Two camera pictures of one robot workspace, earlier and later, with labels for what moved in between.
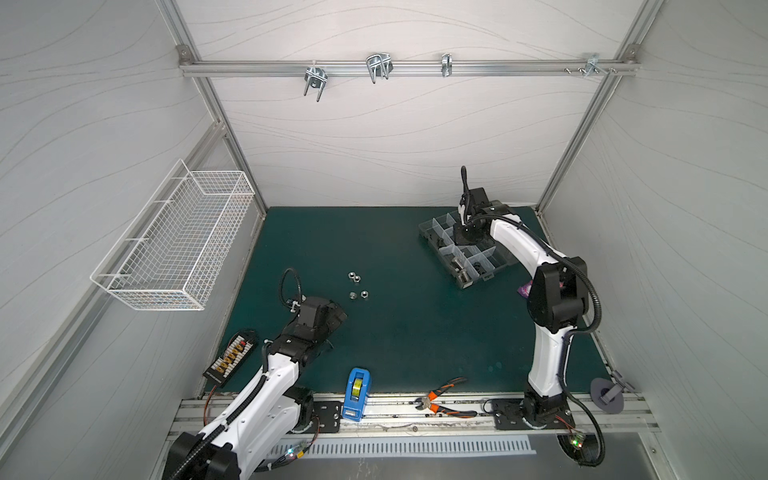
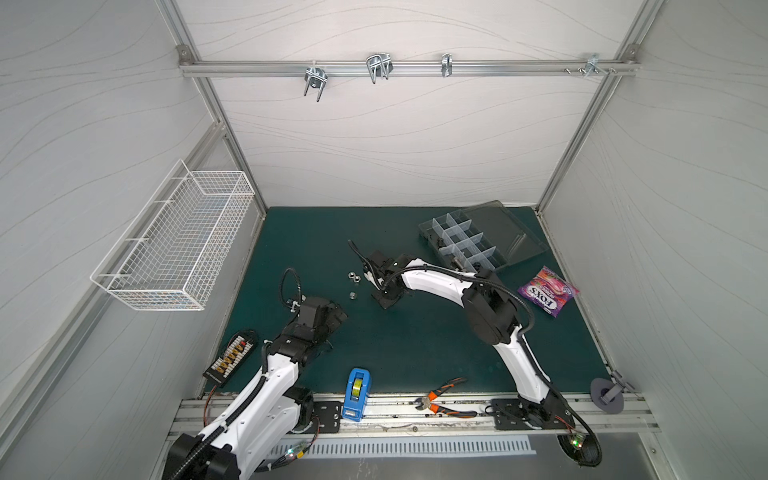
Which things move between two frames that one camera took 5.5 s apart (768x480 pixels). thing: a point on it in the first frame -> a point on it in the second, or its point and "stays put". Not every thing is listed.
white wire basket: [168, 254] stays put
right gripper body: [466, 231] -> [377, 275]
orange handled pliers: [430, 403] stays put
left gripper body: [330, 323] stays put
